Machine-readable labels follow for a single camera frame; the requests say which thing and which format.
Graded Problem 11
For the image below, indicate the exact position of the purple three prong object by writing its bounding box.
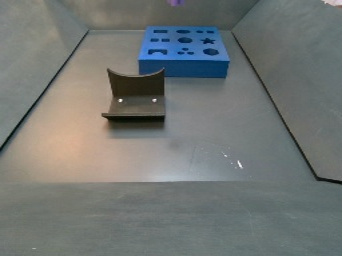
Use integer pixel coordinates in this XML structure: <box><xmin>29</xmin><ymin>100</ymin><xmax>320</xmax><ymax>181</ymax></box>
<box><xmin>167</xmin><ymin>0</ymin><xmax>185</xmax><ymax>6</ymax></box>

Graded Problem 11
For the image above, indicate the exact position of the black curved holder stand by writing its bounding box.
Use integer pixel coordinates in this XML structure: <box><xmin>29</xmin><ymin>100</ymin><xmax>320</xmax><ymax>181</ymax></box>
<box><xmin>101</xmin><ymin>69</ymin><xmax>165</xmax><ymax>120</ymax></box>

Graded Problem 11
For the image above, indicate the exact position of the blue shape sorter block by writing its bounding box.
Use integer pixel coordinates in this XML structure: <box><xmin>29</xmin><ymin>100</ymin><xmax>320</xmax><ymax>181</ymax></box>
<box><xmin>137</xmin><ymin>26</ymin><xmax>230</xmax><ymax>78</ymax></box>

